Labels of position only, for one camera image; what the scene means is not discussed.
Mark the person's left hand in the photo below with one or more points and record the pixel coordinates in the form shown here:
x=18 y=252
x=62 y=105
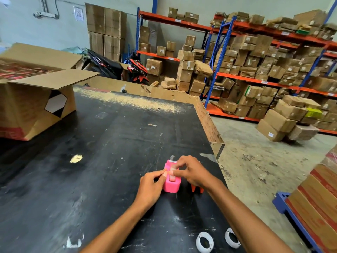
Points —
x=148 y=191

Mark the person's right hand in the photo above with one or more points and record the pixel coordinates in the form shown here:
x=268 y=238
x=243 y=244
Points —
x=194 y=172

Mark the person's left thumb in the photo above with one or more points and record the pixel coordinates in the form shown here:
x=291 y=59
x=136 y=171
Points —
x=162 y=178

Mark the person's right thumb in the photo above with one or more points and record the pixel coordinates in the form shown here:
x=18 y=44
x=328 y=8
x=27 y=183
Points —
x=177 y=173

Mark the pink tape dispenser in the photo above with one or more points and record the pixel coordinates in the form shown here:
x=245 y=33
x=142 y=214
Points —
x=171 y=185

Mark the person's right forearm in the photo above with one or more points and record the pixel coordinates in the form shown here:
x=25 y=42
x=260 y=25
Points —
x=242 y=218

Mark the person's left forearm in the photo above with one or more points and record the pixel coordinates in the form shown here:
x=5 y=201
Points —
x=113 y=231

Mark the small orange object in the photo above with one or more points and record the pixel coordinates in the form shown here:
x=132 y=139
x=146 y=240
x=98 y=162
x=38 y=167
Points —
x=197 y=189

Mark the cardboard sheet table border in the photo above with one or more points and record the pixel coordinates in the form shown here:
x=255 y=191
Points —
x=205 y=121

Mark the cream paper scrap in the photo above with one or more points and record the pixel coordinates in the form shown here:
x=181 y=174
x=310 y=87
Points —
x=76 y=158

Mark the boxes on narrow rack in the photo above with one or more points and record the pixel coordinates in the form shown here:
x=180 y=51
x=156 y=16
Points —
x=184 y=72

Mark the blue pallet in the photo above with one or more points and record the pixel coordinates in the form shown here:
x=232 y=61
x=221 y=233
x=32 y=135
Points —
x=281 y=205

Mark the red and black motorcycle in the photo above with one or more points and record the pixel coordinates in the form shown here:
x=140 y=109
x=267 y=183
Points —
x=137 y=71

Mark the pile of boxes on floor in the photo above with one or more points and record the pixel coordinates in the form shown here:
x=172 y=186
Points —
x=284 y=119

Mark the wide blue orange shelving rack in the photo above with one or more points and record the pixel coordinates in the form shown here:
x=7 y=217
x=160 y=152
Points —
x=263 y=82

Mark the boxes on wide rack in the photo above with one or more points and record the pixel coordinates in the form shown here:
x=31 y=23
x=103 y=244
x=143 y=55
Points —
x=266 y=63

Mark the stack of red-striped cartons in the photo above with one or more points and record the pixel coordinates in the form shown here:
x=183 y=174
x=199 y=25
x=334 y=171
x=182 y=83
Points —
x=318 y=202

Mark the large open cardboard box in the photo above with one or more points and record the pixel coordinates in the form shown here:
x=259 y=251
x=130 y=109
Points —
x=29 y=105

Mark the narrow blue orange shelving rack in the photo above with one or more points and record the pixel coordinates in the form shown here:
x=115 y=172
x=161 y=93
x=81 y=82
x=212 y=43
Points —
x=168 y=18

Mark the teal plastic bag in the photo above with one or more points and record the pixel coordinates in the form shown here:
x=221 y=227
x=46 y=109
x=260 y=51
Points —
x=73 y=50

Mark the stack of tall cardboard cartons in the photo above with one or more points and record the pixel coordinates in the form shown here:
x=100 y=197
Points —
x=105 y=28

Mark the white paper notice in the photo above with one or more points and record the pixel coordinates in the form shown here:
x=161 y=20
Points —
x=78 y=13

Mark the white power strip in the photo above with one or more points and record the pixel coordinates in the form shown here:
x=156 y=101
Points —
x=45 y=14

